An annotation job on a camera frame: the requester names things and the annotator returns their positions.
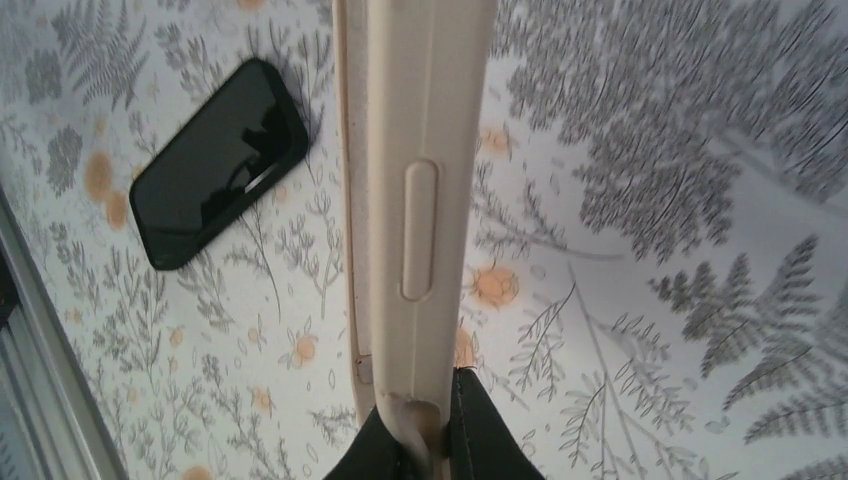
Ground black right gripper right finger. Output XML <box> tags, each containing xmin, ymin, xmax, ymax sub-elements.
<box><xmin>449</xmin><ymin>368</ymin><xmax>543</xmax><ymax>480</ymax></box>

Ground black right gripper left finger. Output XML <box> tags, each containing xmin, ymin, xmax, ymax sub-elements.
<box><xmin>324</xmin><ymin>407</ymin><xmax>420</xmax><ymax>480</ymax></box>

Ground black phone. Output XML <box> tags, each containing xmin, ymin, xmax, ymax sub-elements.
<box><xmin>129</xmin><ymin>58</ymin><xmax>310</xmax><ymax>271</ymax></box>

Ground beige phone case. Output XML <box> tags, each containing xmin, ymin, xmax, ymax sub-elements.
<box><xmin>332</xmin><ymin>1</ymin><xmax>497</xmax><ymax>479</ymax></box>

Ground floral patterned table mat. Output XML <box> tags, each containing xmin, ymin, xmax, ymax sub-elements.
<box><xmin>1</xmin><ymin>1</ymin><xmax>847</xmax><ymax>479</ymax></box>

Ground front aluminium rail beam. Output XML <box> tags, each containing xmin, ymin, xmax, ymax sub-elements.
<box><xmin>1</xmin><ymin>200</ymin><xmax>127</xmax><ymax>479</ymax></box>

